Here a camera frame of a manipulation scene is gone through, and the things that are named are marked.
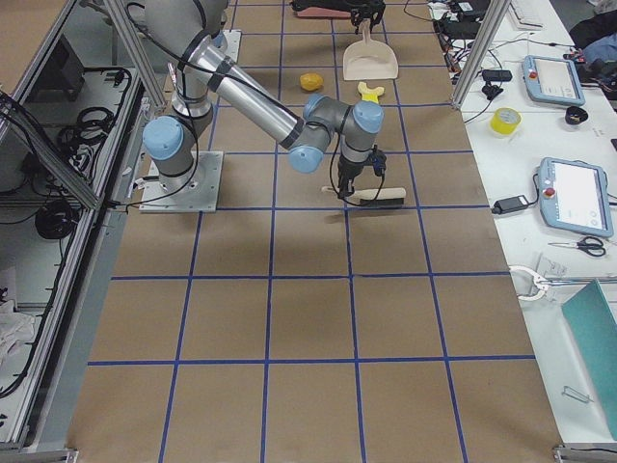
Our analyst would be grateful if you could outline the teal box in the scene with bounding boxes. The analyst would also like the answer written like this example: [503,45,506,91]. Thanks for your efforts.
[562,280,616,434]

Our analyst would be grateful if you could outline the far teach pendant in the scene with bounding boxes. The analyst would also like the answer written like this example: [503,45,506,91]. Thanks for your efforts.
[522,55,585,106]

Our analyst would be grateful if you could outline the pink bin with black bag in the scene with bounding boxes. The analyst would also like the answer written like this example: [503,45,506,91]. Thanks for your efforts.
[289,0,351,19]

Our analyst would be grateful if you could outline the yellow lemon-shaped toy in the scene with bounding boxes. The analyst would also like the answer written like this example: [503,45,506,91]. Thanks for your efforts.
[299,72,324,92]

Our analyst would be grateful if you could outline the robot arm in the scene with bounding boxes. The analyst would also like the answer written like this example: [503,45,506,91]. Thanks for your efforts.
[144,1,386,199]

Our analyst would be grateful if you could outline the aluminium frame post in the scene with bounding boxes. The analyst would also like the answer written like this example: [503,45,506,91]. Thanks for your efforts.
[451,0,511,109]

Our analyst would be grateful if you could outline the white clamp tool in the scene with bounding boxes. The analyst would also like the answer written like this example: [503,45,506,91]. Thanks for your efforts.
[509,265,593,302]

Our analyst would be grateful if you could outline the near teach pendant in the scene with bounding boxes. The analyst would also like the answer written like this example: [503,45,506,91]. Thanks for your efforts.
[537,157,614,237]

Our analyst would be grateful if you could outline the black scissors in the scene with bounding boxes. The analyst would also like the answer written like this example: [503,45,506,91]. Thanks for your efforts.
[549,235,606,258]

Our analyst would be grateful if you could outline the beige plastic dustpan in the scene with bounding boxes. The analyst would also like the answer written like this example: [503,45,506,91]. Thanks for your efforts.
[343,20,399,81]

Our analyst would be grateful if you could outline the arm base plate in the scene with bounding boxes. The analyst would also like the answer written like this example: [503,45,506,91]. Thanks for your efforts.
[138,150,224,213]

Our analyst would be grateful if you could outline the yellow tape roll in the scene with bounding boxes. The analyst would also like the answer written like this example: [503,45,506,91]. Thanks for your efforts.
[490,107,522,136]

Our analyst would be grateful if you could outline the black power adapter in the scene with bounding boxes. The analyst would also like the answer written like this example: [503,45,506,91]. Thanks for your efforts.
[491,195,531,215]

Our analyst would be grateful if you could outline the pale banana peel toy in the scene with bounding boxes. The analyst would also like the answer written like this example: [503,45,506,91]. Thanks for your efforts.
[357,81,385,96]

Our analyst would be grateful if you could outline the yellow sponge piece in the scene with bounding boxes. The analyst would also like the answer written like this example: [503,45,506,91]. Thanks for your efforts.
[362,94,380,103]

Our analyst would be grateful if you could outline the teach pendant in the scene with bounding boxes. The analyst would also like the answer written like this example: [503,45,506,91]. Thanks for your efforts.
[537,157,614,237]
[522,55,585,106]

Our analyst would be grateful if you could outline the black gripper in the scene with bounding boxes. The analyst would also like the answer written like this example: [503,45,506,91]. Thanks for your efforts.
[336,161,361,188]
[350,3,386,24]

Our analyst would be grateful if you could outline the white hand brush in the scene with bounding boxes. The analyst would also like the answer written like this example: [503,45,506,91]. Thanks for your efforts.
[342,187,407,207]

